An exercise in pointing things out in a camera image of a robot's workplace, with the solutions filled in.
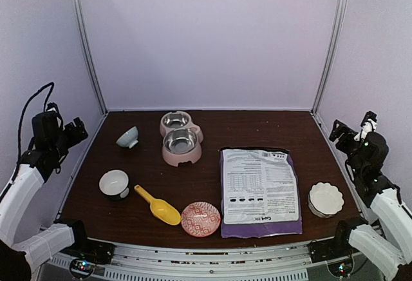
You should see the black white ceramic bowl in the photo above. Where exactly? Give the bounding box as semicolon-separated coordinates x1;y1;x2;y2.
98;170;130;201

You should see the light blue ceramic bowl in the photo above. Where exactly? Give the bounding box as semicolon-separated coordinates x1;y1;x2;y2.
116;126;139;149

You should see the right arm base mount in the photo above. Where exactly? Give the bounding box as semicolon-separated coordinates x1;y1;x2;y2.
307;238;354;279

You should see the left aluminium frame post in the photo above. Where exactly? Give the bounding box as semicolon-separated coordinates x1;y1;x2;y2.
72;0;108;115

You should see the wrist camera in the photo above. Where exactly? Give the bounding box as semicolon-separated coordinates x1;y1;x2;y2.
353;111;377;142
45;102;63;126

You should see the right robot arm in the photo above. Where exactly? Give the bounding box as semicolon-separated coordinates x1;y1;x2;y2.
329;111;411;280

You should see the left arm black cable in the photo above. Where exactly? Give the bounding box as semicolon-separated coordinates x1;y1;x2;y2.
17;82;55;153

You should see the front aluminium rail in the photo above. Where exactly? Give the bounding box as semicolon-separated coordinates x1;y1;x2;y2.
38;240;387;281

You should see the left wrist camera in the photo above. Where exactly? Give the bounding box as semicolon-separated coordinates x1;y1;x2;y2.
45;102;63;126

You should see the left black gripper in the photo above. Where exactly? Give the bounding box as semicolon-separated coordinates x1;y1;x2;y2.
50;117;87;159

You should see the yellow plastic scoop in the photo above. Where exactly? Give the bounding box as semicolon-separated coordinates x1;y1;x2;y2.
134;184;181;226

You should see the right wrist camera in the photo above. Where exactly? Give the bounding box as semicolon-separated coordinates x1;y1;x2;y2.
353;111;377;142

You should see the purple puppy food bag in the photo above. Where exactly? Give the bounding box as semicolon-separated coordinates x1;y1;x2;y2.
220;147;303;238

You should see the white scalloped ceramic bowl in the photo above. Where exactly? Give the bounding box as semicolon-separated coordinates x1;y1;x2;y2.
308;182;344;218

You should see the right aluminium frame post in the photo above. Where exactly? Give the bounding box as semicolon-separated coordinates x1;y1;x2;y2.
311;0;348;116

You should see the aluminium frame post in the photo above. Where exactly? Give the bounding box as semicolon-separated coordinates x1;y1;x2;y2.
311;0;348;116
72;0;108;115

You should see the pink double pet feeder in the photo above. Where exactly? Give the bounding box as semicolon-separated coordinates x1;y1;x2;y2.
160;111;203;167

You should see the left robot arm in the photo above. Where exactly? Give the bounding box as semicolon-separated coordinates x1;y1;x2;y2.
1;110;93;280

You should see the red patterned ceramic dish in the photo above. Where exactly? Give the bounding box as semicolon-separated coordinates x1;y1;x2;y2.
180;202;221;238

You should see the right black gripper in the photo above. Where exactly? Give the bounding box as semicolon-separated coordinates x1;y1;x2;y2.
328;120;365;179

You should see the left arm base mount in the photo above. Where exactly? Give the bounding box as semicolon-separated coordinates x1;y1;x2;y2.
65;239;115;280

